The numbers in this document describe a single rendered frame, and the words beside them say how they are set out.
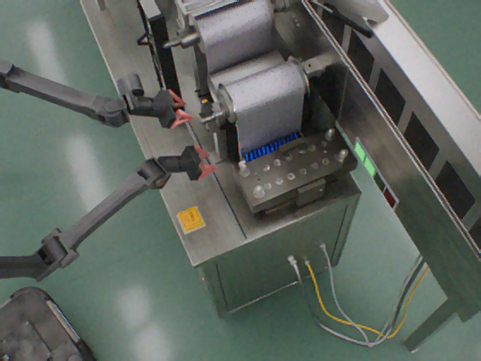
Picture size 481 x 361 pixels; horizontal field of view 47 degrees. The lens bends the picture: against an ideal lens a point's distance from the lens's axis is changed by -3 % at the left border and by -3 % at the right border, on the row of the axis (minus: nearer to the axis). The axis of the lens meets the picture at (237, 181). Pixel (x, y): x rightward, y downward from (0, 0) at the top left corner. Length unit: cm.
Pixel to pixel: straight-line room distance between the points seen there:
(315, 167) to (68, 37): 236
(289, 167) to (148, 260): 124
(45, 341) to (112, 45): 135
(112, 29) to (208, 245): 110
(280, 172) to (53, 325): 133
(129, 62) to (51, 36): 157
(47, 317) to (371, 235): 164
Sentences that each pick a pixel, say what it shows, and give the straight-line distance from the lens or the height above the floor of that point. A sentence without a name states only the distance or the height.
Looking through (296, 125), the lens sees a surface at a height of 107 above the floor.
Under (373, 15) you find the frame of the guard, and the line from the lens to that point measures 149.
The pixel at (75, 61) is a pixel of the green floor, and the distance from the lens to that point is 377.
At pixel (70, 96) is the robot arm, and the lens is 169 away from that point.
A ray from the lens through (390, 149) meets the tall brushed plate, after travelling 164.
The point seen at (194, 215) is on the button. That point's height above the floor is 92.
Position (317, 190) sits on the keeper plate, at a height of 98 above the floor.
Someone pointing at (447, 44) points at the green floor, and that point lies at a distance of 381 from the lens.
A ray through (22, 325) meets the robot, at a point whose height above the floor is 26.
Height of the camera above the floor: 275
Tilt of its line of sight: 62 degrees down
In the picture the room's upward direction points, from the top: 6 degrees counter-clockwise
